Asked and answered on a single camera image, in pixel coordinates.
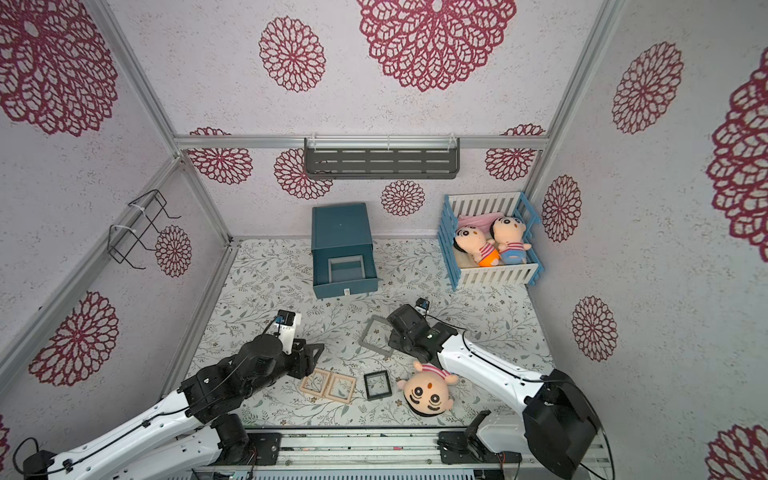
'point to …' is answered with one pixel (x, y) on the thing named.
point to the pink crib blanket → (483, 220)
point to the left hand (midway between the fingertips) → (314, 347)
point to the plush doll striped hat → (427, 392)
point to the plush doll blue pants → (508, 232)
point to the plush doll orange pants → (473, 241)
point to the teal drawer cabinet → (341, 230)
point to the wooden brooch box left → (316, 382)
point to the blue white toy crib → (461, 269)
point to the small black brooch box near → (377, 385)
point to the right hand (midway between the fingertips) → (402, 340)
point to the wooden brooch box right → (340, 387)
